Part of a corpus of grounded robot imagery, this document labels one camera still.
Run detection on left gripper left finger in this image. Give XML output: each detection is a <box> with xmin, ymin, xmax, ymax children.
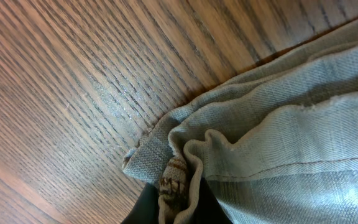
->
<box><xmin>121</xmin><ymin>184</ymin><xmax>159</xmax><ymax>224</ymax></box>

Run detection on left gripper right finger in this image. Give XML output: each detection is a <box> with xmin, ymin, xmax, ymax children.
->
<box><xmin>191</xmin><ymin>178</ymin><xmax>232</xmax><ymax>224</ymax></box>

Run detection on light blue denim shorts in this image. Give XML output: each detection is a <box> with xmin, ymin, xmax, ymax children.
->
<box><xmin>122</xmin><ymin>19</ymin><xmax>358</xmax><ymax>223</ymax></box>

